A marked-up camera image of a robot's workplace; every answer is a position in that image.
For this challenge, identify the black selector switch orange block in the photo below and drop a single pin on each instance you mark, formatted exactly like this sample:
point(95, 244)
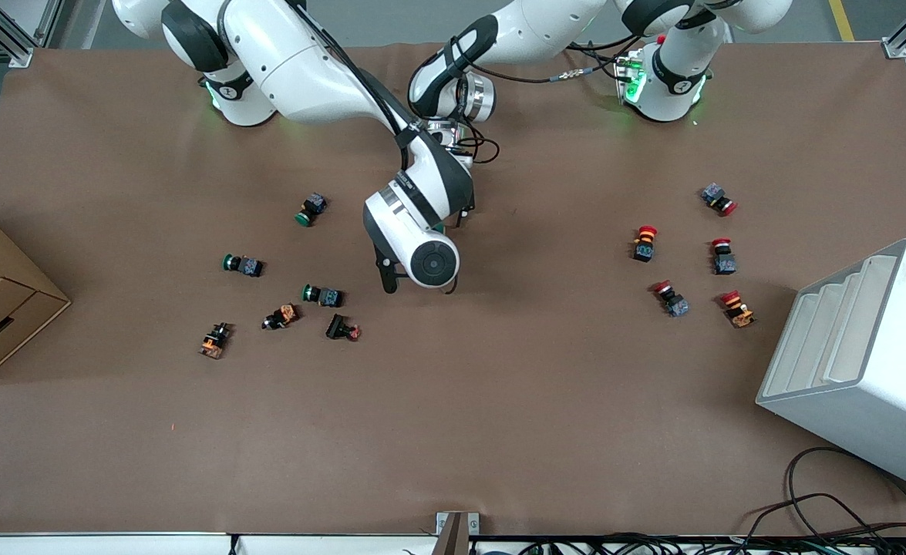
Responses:
point(281, 317)

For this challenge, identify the white stepped rack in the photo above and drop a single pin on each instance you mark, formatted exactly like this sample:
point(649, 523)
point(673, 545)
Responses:
point(884, 401)

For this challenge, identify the grey metal bracket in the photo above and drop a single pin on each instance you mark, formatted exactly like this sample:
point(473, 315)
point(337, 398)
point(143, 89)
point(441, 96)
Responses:
point(452, 532)

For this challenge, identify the black red button component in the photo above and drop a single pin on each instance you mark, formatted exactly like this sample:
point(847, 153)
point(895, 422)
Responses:
point(342, 328)

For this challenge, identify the black switch with orange tag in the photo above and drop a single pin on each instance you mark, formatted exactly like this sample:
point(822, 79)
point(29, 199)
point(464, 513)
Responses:
point(215, 340)

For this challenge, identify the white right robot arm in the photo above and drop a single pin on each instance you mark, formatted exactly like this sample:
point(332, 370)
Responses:
point(298, 69)

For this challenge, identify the white table edge rail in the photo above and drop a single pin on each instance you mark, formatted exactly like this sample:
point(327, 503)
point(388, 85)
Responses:
point(113, 545)

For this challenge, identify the green mushroom push button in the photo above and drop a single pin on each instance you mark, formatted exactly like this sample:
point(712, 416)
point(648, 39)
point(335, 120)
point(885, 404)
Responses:
point(242, 265)
point(321, 295)
point(310, 209)

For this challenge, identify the red button blue block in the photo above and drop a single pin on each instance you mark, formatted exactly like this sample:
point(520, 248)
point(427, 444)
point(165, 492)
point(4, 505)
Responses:
point(671, 299)
point(719, 199)
point(723, 257)

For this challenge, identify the red mushroom button orange block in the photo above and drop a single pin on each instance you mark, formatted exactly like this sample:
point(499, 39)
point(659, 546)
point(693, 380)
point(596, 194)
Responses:
point(644, 243)

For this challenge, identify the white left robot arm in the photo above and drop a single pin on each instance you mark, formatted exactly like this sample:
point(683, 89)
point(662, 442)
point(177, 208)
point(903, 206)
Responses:
point(545, 31)

